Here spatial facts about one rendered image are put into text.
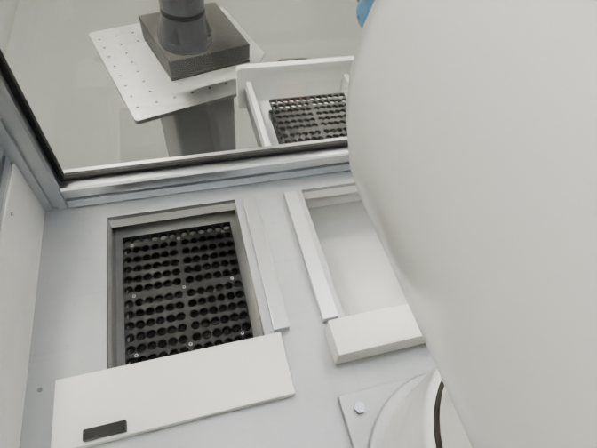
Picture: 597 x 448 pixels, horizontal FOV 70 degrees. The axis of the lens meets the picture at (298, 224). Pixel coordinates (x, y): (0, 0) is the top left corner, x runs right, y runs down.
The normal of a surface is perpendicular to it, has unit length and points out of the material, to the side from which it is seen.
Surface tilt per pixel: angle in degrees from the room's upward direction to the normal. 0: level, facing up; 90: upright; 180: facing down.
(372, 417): 0
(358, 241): 0
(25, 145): 90
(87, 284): 0
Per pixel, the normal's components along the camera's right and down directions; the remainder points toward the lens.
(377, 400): 0.08, -0.60
